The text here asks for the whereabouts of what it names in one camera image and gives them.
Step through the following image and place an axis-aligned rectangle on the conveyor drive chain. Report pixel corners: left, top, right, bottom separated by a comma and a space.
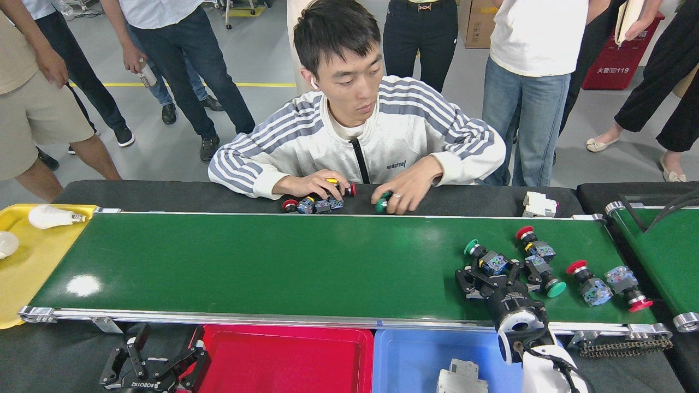
571, 330, 673, 358

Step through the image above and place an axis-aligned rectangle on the yellow plastic tray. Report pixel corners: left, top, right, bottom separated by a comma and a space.
0, 204, 99, 330

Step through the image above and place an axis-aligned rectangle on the blue plastic tray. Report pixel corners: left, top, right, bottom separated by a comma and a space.
373, 327, 563, 393

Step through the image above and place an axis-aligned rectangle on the white light bulb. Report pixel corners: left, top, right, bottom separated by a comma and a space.
28, 205, 87, 230
0, 231, 20, 260

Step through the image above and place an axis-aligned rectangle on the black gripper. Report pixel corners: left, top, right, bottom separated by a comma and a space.
100, 323, 211, 393
455, 260, 548, 329

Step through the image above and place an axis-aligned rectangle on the cream notebook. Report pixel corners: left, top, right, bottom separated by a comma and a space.
614, 0, 647, 46

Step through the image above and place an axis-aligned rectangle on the long green conveyor belt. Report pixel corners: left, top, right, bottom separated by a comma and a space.
18, 209, 673, 340

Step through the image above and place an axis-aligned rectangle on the seated person's left hand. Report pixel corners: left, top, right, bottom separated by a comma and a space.
370, 156, 444, 216

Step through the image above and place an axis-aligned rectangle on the red fire extinguisher box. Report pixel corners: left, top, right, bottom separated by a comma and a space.
582, 11, 666, 91

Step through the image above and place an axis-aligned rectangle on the white circuit breaker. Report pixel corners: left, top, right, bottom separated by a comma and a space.
436, 358, 489, 393
522, 191, 559, 218

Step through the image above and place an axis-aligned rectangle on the brown cardboard box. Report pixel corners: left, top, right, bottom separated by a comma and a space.
458, 0, 497, 50

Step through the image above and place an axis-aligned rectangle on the seated person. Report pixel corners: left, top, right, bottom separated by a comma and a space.
208, 0, 507, 215

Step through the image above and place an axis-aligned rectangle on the red plastic tray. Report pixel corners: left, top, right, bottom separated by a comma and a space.
188, 325, 375, 393

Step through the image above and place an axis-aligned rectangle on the standing person's right hand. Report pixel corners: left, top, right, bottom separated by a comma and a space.
121, 44, 148, 74

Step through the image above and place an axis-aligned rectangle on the black guide frame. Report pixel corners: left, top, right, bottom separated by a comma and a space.
620, 188, 699, 233

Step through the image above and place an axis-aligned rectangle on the short green conveyor belt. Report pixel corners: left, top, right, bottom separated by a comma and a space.
605, 192, 699, 332

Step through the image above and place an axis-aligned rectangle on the seated person's right hand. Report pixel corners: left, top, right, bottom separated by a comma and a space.
271, 168, 351, 201

